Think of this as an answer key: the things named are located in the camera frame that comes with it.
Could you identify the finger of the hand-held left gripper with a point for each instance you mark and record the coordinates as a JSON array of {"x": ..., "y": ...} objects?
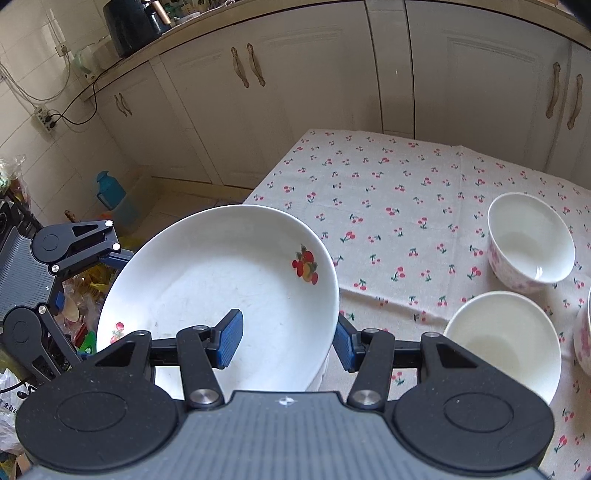
[
  {"x": 60, "y": 344},
  {"x": 121, "y": 259}
]

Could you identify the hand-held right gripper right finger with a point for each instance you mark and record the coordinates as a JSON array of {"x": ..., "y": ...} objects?
[{"x": 344, "y": 344}]

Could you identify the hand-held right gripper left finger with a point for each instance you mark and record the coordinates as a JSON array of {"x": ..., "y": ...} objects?
[{"x": 231, "y": 337}]

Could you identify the white plate with fruit print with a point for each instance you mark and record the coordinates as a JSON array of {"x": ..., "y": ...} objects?
[{"x": 207, "y": 286}]

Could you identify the white bowl pink flower print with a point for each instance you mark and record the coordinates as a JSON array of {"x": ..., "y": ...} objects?
[
  {"x": 584, "y": 332},
  {"x": 503, "y": 350},
  {"x": 531, "y": 244}
]

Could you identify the yellow plastic bag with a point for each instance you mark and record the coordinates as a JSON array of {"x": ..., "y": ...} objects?
[{"x": 92, "y": 281}]

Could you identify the blue plastic jug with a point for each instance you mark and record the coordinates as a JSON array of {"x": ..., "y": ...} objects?
[{"x": 110, "y": 191}]

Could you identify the white plastic bag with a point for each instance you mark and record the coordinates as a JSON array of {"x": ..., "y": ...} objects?
[{"x": 11, "y": 415}]

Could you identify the clear plastic bag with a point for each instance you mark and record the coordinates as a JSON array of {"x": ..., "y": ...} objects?
[{"x": 14, "y": 180}]

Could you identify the white power strip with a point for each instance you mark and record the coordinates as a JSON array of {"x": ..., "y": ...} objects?
[{"x": 45, "y": 119}]

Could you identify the cherry print tablecloth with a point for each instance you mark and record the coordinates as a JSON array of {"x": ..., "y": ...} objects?
[{"x": 392, "y": 184}]

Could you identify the white electric kettle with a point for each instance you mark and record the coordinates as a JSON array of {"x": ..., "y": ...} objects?
[{"x": 87, "y": 62}]

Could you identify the black air fryer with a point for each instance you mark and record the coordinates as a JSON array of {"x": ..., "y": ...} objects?
[{"x": 129, "y": 25}]

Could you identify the white kitchen cabinet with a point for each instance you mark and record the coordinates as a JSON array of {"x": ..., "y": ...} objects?
[{"x": 323, "y": 69}]

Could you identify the wall socket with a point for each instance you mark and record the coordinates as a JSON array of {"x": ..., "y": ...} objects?
[{"x": 61, "y": 49}]

